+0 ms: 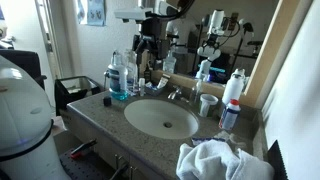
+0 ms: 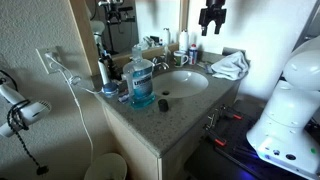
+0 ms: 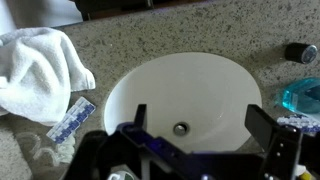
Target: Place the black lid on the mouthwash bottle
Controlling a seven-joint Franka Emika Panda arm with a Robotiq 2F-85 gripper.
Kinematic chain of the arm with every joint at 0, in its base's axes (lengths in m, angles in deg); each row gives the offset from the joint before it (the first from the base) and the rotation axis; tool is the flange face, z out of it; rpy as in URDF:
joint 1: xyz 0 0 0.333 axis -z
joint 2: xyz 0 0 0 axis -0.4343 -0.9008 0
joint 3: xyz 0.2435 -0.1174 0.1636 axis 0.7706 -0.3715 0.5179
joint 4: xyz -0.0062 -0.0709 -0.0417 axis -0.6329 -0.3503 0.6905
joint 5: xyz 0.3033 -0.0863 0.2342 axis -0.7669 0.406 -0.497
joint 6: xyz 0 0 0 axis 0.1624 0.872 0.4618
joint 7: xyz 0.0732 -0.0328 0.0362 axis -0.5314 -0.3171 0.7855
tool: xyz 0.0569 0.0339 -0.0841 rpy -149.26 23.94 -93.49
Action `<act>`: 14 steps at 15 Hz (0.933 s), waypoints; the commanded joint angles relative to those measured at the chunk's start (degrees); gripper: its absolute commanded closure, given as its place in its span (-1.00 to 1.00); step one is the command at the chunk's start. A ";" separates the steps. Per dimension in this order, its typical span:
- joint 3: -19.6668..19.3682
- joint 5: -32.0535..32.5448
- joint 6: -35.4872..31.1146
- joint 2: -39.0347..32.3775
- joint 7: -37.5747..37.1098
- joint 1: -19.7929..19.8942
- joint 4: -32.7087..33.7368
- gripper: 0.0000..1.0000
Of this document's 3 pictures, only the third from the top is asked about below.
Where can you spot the blue white packet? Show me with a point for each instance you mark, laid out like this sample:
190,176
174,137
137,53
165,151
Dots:
304,123

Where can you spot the metal sink drain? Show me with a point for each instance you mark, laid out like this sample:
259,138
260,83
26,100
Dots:
181,129

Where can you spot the white towel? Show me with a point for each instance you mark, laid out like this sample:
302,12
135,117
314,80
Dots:
39,70

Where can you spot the black bottle lid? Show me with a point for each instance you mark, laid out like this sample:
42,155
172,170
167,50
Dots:
301,52

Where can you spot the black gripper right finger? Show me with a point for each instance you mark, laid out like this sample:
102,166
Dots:
262,127

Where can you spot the blue mouthwash bottle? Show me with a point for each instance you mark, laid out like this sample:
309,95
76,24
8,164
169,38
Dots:
301,96

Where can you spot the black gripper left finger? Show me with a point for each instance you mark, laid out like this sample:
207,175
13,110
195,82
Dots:
140,121

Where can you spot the blue white blister pack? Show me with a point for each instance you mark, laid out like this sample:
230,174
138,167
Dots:
72,120

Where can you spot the white oval sink basin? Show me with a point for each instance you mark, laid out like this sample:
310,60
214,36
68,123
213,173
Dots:
208,92

